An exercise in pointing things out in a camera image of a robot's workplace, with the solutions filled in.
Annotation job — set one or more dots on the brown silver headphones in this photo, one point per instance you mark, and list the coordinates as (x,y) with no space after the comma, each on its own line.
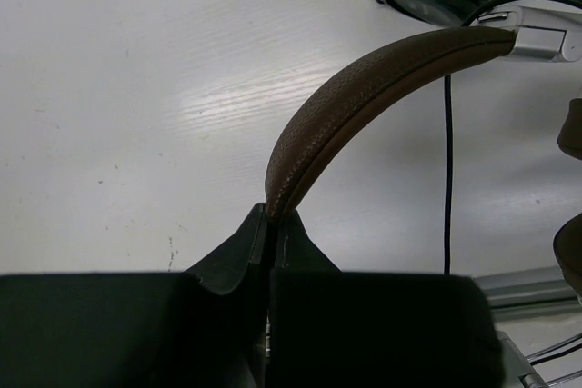
(341,329)

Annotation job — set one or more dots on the aluminium front rail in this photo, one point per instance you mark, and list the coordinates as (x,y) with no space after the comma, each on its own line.
(533,286)

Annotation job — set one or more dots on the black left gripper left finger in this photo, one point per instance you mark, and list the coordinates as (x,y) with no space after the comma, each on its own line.
(223,270)

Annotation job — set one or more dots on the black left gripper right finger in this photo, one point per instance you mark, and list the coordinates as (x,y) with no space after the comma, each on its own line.
(296,252)

